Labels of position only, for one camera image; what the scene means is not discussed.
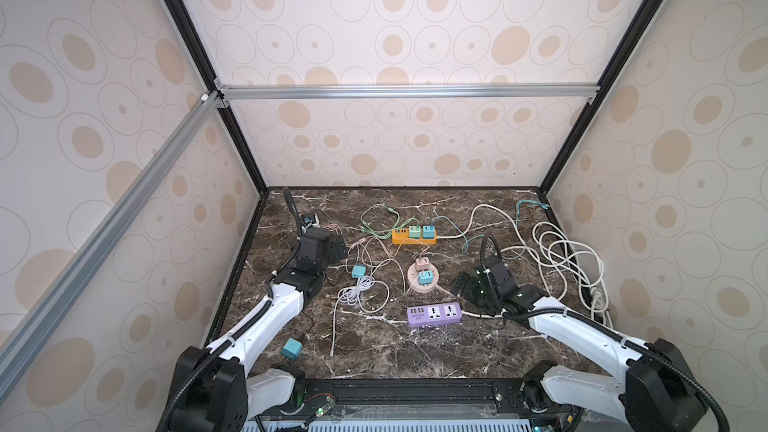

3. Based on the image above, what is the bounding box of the light green cable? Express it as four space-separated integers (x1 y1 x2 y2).
358 202 421 241

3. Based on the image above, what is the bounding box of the purple power strip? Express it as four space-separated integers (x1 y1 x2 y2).
406 302 463 328

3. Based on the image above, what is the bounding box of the thin black cable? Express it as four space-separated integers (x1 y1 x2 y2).
296 269 355 343

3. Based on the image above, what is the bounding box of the horizontal aluminium rail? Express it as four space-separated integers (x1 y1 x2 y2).
221 83 600 101

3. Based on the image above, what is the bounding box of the orange power strip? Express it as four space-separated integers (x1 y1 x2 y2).
391 225 438 245

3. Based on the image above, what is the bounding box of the white thin cable bundle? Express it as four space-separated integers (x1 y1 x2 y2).
328 275 391 358

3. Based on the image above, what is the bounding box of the white power cable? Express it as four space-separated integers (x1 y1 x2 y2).
434 203 613 328

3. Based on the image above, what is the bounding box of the round beige power socket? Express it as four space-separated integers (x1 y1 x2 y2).
406 263 439 294

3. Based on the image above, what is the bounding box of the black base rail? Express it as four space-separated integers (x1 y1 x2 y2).
157 376 674 432

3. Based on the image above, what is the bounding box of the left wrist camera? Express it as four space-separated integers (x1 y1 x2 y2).
300 213 320 231

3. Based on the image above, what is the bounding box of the pink charger adapter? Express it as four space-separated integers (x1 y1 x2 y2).
415 257 431 272

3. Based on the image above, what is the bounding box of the teal charger adapter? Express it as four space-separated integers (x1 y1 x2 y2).
421 225 436 240

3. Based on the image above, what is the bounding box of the left diagonal aluminium rail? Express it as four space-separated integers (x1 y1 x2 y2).
1 91 223 401

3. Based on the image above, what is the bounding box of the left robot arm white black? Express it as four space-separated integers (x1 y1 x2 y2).
157 189 348 431

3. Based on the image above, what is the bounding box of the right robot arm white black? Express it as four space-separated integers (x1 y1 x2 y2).
454 235 730 431

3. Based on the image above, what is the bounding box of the light green charger adapter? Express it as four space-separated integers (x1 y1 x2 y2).
408 226 421 240

